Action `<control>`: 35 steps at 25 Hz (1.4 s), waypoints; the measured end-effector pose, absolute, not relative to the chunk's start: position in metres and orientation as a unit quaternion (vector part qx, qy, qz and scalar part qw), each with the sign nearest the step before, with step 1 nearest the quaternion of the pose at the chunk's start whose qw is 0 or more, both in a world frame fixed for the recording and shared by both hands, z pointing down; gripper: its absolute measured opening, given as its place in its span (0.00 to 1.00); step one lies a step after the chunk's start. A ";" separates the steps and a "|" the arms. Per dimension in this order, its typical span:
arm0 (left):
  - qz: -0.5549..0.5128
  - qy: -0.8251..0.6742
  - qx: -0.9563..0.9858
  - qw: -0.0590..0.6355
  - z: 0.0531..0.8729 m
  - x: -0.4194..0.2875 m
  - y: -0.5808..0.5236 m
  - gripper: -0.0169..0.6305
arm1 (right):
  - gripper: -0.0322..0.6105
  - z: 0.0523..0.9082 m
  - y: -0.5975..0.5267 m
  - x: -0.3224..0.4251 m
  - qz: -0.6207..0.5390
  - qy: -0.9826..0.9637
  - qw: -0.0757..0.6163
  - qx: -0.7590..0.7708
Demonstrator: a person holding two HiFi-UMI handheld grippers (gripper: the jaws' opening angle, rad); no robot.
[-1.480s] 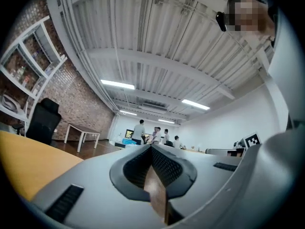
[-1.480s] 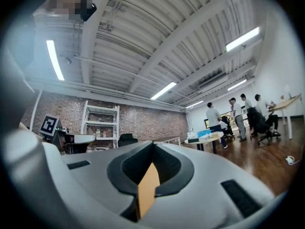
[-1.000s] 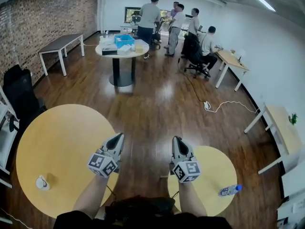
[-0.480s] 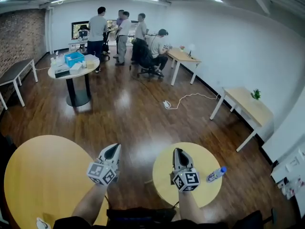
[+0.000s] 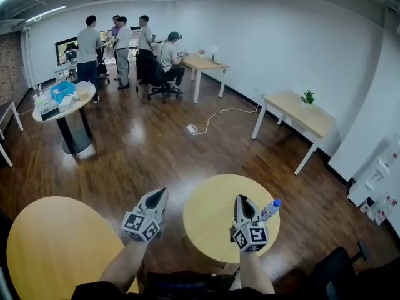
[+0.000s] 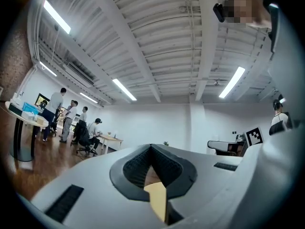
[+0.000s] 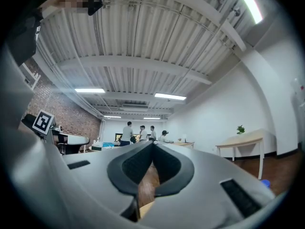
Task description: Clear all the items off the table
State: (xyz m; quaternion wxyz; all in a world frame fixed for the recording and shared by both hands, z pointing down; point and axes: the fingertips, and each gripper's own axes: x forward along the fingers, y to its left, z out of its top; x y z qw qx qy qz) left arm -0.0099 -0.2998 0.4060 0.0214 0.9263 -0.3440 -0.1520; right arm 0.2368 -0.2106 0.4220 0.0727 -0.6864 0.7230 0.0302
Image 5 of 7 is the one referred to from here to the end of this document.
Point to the black framed window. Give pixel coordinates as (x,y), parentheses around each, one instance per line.
(61,50)

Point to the white water dispenser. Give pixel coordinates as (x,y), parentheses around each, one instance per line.
(368,183)

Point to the black chest pack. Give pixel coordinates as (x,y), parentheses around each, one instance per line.
(187,281)

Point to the white desk with monitor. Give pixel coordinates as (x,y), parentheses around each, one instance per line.
(62,69)

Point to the person's left forearm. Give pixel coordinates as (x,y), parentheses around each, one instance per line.
(122,267)

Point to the black office chair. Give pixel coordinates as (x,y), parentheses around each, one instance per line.
(378,280)
(156,73)
(331,270)
(101,64)

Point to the white power strip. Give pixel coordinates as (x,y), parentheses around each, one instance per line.
(191,128)

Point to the white box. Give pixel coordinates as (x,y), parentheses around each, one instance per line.
(65,103)

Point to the white round pedestal table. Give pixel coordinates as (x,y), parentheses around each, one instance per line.
(75,136)

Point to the small round yellow table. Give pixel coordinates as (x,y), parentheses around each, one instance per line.
(212,205)

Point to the large round wooden table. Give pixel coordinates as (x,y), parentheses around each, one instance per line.
(56,245)

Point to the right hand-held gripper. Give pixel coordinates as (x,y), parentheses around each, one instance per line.
(251,237)

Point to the clear water jug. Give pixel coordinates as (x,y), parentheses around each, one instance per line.
(386,209)
(392,155)

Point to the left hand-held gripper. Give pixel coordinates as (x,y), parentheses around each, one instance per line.
(139,227)

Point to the beige box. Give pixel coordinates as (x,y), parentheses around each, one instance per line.
(83,94)

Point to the black box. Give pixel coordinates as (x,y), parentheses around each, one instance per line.
(50,113)

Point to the potted green plant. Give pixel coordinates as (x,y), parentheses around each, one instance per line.
(308,97)

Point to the person's black clothing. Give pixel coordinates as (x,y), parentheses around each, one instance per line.
(93,292)

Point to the small pink potted plant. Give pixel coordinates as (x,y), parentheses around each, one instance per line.
(202,52)

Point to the person's right forearm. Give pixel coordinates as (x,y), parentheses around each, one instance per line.
(254,273)

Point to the blue plastic bin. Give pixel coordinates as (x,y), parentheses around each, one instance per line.
(62,91)

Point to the white globe desk lamp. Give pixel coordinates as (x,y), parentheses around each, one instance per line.
(214,50)

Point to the clear plastic bottle blue cap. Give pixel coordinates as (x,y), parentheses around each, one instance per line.
(271,208)

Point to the long wooden desk white legs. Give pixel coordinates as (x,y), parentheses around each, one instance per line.
(203,62)

